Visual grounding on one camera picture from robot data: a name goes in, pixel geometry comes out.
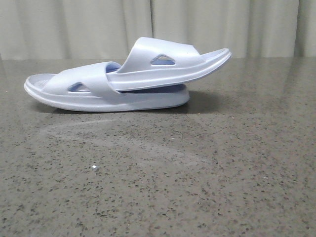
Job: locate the grey-white curtain backdrop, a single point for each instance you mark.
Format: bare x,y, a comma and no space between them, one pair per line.
95,29

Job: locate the light blue slipper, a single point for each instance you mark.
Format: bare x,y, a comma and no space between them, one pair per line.
155,63
88,89

